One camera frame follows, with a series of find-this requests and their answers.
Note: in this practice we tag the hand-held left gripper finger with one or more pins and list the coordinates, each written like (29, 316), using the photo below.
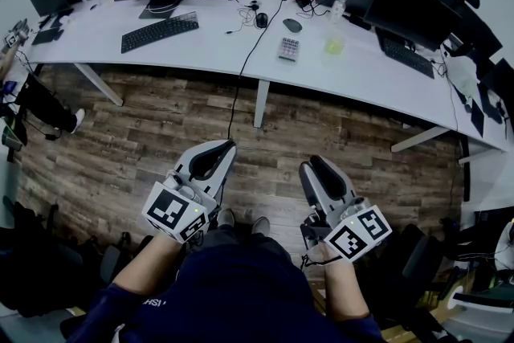
(225, 166)
(202, 150)

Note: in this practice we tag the wide black monitor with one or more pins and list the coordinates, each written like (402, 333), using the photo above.
(411, 12)

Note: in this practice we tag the small black tablet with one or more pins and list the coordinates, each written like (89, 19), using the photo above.
(46, 35)

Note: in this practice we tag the clear plastic water bottle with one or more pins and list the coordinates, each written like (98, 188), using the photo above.
(337, 7)

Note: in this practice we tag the another person's forearm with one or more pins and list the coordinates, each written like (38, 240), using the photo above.
(7, 59)

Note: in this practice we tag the white plastic bag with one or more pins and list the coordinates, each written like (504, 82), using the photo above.
(462, 74)

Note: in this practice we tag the person's left grey shoe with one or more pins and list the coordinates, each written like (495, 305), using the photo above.
(225, 217)

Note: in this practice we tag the black computer mouse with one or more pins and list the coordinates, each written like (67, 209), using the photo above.
(261, 19)

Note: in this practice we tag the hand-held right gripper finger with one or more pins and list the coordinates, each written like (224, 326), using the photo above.
(333, 176)
(310, 182)

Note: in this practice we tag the small black round webcam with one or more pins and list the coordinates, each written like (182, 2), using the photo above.
(254, 6)

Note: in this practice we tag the pink and grey calculator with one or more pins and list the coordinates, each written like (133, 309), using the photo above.
(288, 49)

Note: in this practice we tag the grey flat computer mouse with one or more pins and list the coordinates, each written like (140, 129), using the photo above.
(292, 25)

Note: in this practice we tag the person's left forearm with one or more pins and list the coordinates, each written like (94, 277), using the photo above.
(146, 267)

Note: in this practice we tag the clear cup with yellow liquid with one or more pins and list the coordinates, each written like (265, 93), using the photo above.
(334, 46)

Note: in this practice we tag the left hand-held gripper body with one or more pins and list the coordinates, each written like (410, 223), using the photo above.
(176, 209)

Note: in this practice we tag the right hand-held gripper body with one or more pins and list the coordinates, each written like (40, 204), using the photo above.
(349, 231)

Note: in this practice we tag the person's right grey shoe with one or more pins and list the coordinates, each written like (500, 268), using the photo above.
(261, 225)

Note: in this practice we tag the person's dark blue shirt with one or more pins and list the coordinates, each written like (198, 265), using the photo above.
(241, 301)

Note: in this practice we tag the black monitor stand base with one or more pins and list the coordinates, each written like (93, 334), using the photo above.
(158, 9)

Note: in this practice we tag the slim black keyboard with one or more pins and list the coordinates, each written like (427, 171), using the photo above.
(407, 58)

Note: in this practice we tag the person's grey shoe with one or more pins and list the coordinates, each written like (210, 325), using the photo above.
(261, 225)
(225, 217)

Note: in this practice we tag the large black keyboard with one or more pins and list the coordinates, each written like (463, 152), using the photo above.
(160, 32)

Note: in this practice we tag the person's dark trousers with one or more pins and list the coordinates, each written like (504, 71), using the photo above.
(245, 238)

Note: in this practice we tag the white desk leg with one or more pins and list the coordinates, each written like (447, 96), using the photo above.
(261, 103)
(419, 139)
(99, 83)

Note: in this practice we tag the person's right forearm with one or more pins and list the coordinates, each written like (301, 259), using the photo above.
(345, 289)

